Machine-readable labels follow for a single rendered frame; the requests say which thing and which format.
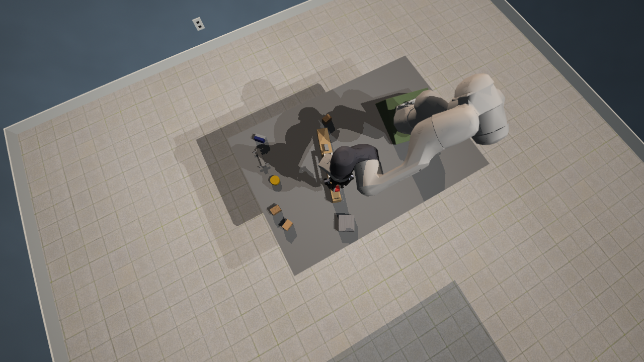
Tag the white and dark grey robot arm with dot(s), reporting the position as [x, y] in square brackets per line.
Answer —
[477, 111]

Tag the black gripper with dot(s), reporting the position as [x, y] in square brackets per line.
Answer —
[334, 183]

